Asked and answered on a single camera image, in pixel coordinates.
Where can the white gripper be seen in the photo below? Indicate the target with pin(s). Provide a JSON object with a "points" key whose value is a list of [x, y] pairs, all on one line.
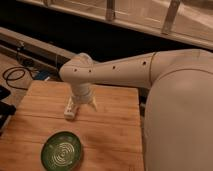
{"points": [[82, 94]]}

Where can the white bottle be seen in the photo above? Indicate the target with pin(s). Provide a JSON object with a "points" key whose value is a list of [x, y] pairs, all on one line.
{"points": [[70, 111]]}

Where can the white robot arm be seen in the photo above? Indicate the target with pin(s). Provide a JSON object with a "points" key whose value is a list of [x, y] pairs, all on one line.
{"points": [[178, 123]]}

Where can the green ceramic bowl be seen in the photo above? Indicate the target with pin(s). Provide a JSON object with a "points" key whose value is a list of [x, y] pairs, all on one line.
{"points": [[61, 152]]}

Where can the blue object on floor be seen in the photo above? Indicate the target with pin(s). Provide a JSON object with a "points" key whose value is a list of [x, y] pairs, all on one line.
{"points": [[42, 75]]}

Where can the wooden cutting board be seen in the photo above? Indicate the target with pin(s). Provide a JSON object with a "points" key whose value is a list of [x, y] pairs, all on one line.
{"points": [[110, 134]]}

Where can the black object at left edge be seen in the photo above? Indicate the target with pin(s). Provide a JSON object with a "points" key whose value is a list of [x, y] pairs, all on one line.
{"points": [[6, 110]]}

